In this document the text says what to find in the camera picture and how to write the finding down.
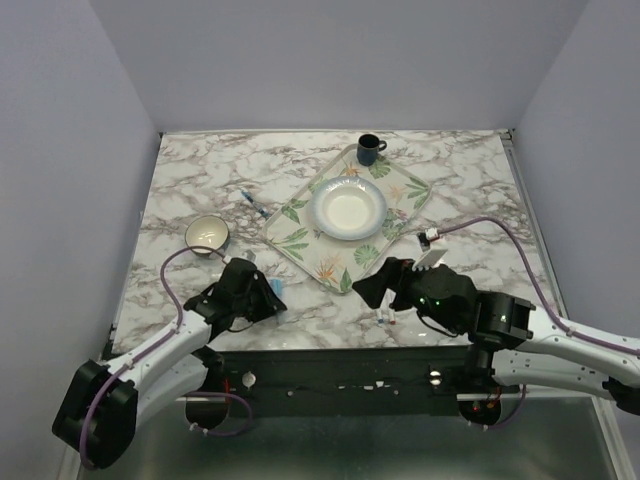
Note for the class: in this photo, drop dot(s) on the white blue-rimmed plate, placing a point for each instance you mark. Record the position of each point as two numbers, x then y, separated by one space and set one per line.
348 208

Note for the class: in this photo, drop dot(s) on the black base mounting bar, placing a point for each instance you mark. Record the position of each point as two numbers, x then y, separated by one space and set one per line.
429 380

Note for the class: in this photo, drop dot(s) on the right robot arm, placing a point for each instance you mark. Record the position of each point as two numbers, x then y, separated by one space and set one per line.
511 341

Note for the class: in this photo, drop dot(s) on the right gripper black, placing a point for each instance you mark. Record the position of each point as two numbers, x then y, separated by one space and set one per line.
391 275

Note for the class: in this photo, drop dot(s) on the light blue highlighter body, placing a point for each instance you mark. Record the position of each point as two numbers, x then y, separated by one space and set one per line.
276 286

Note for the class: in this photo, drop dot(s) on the transparent blue pen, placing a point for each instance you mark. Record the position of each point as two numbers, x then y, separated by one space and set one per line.
255 204

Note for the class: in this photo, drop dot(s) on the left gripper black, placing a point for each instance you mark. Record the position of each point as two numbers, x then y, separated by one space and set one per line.
270 301

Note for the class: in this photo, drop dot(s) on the floral serving tray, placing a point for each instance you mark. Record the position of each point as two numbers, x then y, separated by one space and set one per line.
337 264

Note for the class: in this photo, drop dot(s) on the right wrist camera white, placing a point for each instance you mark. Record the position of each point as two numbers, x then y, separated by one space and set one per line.
433 248

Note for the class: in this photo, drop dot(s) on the teal bowl white inside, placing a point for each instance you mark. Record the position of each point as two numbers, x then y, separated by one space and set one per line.
207 235

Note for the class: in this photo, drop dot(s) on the dark blue mug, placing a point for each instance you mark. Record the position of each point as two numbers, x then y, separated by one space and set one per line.
369 147

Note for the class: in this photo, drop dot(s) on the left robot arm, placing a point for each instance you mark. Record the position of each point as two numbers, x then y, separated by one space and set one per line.
106 403

